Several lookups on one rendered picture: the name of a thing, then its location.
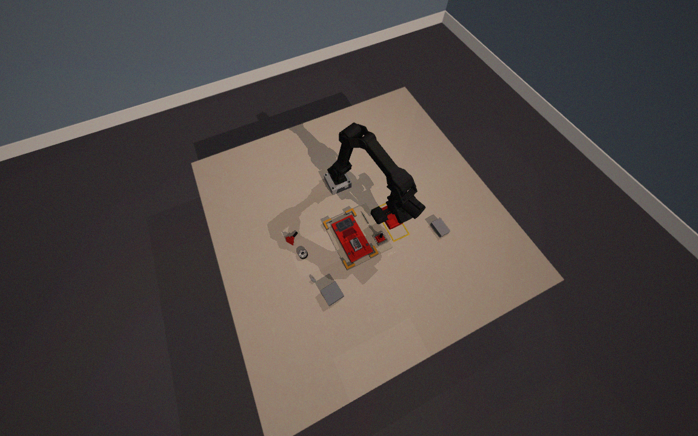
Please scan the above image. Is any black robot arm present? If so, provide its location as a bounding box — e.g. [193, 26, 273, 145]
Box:
[327, 122, 426, 223]

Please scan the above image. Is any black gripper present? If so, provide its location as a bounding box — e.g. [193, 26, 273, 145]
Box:
[371, 196, 402, 224]

